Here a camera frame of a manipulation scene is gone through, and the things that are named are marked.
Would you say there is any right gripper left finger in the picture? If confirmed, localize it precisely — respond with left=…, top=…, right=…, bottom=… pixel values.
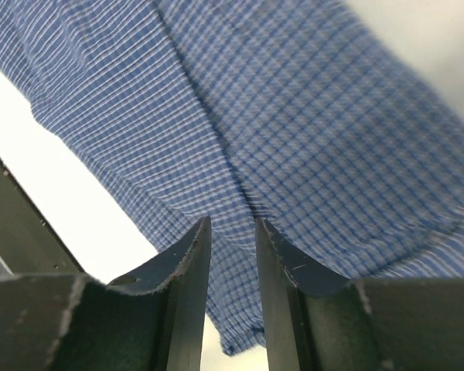
left=0, top=217, right=211, bottom=370

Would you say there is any blue checkered long sleeve shirt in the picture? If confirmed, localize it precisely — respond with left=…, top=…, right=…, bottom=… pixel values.
left=0, top=1, right=464, bottom=356

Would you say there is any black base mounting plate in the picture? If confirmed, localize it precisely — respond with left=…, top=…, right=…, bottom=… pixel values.
left=0, top=157, right=83, bottom=274

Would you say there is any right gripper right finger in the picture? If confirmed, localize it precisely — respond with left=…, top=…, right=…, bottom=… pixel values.
left=256, top=219, right=464, bottom=371

